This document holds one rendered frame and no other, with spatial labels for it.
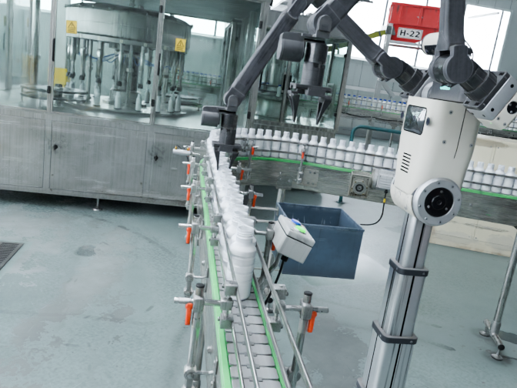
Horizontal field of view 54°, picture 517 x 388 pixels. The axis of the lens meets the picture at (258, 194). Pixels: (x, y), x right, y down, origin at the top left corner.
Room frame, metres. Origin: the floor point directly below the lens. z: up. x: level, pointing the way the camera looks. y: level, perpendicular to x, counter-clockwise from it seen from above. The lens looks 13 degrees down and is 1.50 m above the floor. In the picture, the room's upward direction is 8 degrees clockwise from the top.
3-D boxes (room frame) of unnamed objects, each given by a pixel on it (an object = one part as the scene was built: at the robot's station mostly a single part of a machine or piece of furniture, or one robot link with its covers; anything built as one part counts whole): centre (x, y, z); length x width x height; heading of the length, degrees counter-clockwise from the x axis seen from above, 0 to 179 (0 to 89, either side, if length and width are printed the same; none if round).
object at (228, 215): (1.31, 0.06, 1.08); 0.06 x 0.06 x 0.17
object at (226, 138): (1.78, 0.14, 1.26); 0.10 x 0.07 x 0.07; 99
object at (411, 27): (8.33, -2.06, 1.40); 0.92 x 0.72 x 2.80; 82
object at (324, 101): (1.36, -0.11, 1.44); 0.07 x 0.07 x 0.09; 9
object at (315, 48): (1.36, -0.09, 1.57); 0.07 x 0.06 x 0.07; 100
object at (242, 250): (1.08, 0.02, 1.08); 0.06 x 0.06 x 0.17
